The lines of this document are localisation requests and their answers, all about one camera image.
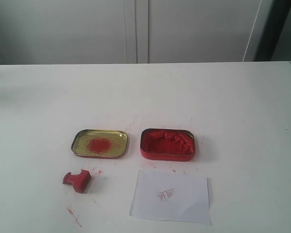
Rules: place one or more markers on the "white paper sheet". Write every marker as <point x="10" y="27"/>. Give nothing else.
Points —
<point x="170" y="196"/>

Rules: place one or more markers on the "white cabinet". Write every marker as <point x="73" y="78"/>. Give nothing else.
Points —
<point x="130" y="31"/>

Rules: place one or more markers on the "gold tin lid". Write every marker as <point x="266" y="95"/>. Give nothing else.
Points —
<point x="103" y="144"/>

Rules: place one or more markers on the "red ink pad tin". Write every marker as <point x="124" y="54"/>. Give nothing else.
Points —
<point x="167" y="145"/>

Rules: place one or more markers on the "red plastic stamp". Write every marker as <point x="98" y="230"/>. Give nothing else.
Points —
<point x="79" y="182"/>

